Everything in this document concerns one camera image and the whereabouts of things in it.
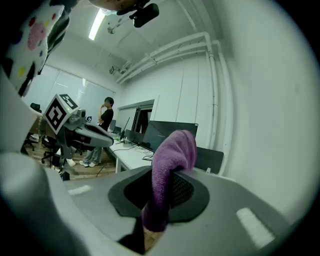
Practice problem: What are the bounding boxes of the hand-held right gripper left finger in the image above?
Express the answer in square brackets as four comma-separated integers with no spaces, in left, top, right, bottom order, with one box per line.
[46,165,153,256]

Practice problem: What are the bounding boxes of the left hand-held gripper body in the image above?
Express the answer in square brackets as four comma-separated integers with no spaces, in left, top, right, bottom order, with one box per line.
[44,93,88,173]

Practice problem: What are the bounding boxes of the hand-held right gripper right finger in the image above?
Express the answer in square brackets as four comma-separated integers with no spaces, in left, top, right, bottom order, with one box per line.
[149,167,294,256]

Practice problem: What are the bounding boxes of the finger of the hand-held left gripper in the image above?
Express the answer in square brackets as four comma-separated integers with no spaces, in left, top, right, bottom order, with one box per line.
[74,124,115,148]

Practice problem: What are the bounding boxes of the wide black monitor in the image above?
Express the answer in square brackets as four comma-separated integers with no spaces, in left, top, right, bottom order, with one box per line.
[141,120,199,154]

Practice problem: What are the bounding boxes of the purple cloth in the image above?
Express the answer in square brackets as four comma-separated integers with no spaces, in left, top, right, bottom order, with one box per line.
[141,129,198,233]

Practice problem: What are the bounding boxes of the white window blind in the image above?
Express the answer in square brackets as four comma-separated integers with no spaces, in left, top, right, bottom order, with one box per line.
[23,64,116,126]

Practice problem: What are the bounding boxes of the dark desk divider panel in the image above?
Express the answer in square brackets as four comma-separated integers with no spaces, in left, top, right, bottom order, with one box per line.
[124,129,146,146]
[194,146,225,176]

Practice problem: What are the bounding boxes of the dark glass doorway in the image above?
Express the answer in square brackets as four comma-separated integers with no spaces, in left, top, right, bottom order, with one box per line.
[116,99,156,135]

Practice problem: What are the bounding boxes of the long ceiling light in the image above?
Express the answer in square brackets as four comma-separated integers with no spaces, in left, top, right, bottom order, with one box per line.
[88,8,106,41]

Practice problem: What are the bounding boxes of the person's head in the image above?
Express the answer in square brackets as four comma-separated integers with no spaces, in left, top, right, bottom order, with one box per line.
[88,0,151,16]

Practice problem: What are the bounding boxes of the long black power cable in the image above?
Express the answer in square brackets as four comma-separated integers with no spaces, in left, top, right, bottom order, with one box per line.
[96,144,145,178]

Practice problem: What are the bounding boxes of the tangled black cables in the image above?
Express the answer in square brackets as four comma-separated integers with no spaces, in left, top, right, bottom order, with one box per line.
[134,146,155,161]

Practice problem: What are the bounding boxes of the black head-mounted camera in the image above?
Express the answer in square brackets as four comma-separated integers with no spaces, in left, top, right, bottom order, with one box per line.
[116,0,160,29]

